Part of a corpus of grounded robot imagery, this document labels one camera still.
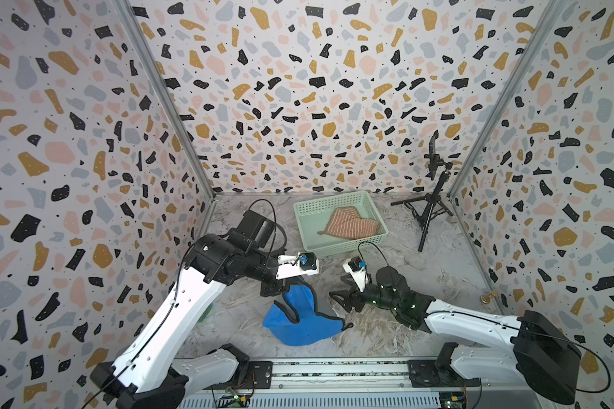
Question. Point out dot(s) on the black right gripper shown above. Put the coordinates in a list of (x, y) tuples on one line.
[(349, 295)]

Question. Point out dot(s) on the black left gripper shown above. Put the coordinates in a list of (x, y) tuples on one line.
[(281, 286)]

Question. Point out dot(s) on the blue dishcloth with black trim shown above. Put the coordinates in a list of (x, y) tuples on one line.
[(300, 318)]

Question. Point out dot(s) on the pink striped dishcloth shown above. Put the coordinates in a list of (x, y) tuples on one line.
[(347, 223)]

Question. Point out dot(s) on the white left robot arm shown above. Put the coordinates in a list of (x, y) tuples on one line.
[(149, 374)]

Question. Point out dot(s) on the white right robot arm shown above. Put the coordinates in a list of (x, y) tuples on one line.
[(517, 349)]

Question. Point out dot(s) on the mint green plastic basket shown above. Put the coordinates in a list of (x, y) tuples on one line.
[(312, 216)]

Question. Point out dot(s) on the left green circuit board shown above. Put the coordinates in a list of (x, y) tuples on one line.
[(233, 399)]

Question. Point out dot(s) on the green circuit board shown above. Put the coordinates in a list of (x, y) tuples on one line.
[(233, 399), (450, 400)]

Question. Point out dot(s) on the right green circuit board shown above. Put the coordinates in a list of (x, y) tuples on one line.
[(450, 400)]

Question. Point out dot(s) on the phone on tripod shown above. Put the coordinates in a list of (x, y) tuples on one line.
[(433, 157)]

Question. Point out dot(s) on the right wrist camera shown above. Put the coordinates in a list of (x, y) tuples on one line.
[(357, 268)]

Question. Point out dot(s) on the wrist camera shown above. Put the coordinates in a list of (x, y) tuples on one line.
[(357, 268), (301, 264)]

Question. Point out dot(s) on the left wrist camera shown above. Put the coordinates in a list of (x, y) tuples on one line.
[(301, 264)]

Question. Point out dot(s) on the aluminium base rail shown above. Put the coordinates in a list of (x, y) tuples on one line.
[(389, 382)]

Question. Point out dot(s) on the black camera tripod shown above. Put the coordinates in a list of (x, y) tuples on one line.
[(434, 207)]

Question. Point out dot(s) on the brass knob on wall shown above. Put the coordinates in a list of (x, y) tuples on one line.
[(487, 298)]

